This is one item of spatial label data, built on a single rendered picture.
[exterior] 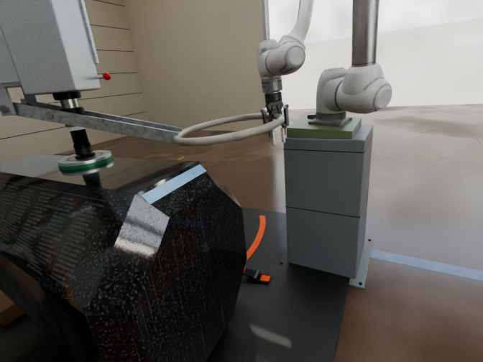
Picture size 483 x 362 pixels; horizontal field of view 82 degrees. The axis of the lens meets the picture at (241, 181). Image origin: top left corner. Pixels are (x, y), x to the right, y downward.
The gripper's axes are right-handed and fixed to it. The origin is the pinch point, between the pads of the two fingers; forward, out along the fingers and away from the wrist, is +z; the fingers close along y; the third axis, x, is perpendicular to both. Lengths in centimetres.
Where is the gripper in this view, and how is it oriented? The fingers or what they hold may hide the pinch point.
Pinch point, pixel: (277, 136)
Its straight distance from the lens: 133.3
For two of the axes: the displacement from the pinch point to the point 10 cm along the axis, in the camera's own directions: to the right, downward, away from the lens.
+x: 3.0, 2.8, -9.1
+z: 1.6, 9.3, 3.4
